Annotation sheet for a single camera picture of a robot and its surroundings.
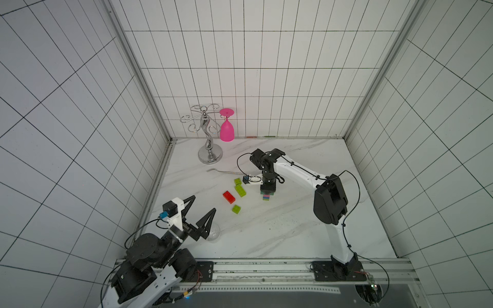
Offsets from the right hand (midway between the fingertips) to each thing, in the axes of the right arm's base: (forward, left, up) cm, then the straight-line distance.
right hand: (268, 182), depth 92 cm
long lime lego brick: (-3, +14, -5) cm, 15 cm away
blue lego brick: (-6, +1, -4) cm, 7 cm away
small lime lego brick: (+2, +16, -4) cm, 16 cm away
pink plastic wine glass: (+24, +22, +12) cm, 35 cm away
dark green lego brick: (-7, +3, +2) cm, 7 cm away
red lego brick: (-7, +19, -4) cm, 21 cm away
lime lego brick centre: (-12, +15, -5) cm, 20 cm away
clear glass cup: (-24, +23, -4) cm, 34 cm away
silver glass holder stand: (+23, +30, +22) cm, 44 cm away
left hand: (-23, +23, +21) cm, 39 cm away
